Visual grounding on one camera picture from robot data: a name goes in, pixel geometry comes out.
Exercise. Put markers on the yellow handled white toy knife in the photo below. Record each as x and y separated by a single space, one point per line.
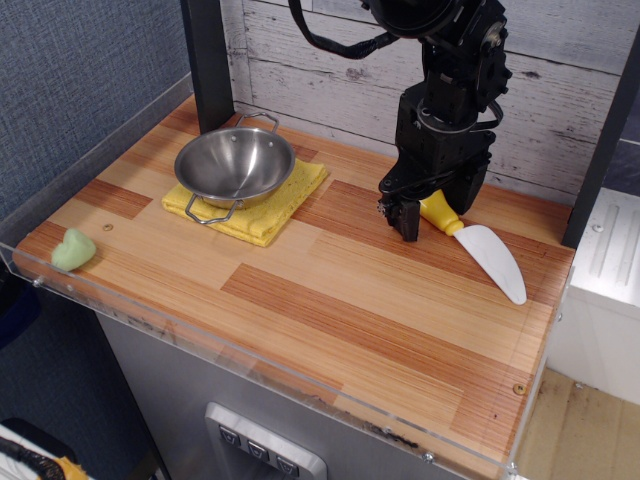
481 243

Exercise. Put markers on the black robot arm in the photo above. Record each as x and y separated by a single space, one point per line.
463 57

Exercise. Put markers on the black right support post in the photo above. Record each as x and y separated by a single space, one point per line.
614 124

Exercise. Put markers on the steel two-handled bowl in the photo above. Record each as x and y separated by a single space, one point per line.
235 164

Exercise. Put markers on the green toy vegetable piece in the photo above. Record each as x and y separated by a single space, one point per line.
75 250

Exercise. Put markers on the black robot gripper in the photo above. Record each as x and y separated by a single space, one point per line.
432 156

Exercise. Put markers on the black left support post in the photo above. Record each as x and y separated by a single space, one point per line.
208 60

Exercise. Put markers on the black support post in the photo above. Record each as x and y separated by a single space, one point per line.
208 60
614 124

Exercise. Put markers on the yellow folded cloth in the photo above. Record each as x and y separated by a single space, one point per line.
257 223

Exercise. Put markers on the grey control panel with buttons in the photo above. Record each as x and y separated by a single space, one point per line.
262 444

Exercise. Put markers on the clear acrylic guard rail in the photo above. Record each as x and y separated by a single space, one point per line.
412 340

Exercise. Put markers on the white ridged side cabinet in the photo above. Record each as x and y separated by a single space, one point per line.
595 340

